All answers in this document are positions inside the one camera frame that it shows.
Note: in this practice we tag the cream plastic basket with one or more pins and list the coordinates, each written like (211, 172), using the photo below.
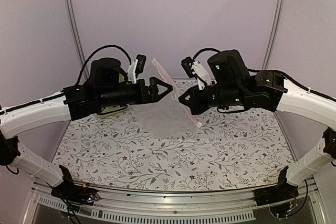
(112, 109)

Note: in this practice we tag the left metal frame post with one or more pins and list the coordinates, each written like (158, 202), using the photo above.
(74, 30)

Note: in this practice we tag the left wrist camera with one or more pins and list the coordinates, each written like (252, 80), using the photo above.
(135, 68)

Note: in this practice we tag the floral table mat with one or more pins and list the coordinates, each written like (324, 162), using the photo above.
(230, 151)

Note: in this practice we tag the clear zip top bag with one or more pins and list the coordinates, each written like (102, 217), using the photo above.
(167, 117)

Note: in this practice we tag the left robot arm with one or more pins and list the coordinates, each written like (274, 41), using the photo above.
(108, 85)

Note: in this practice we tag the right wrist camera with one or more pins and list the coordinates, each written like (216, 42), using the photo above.
(194, 69)

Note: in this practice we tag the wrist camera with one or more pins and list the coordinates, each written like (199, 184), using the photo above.
(135, 68)
(194, 69)

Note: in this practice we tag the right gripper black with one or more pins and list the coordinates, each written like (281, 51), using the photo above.
(195, 105)

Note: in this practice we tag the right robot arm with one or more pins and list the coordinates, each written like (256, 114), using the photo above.
(231, 87)

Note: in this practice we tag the metal frame post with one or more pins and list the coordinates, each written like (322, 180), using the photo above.
(74, 30)
(273, 34)

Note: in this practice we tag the right metal frame post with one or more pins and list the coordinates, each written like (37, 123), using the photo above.
(273, 34)

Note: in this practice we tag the front aluminium rail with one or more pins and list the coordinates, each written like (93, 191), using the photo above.
(121, 205)

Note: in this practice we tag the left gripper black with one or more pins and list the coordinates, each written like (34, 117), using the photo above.
(153, 96)

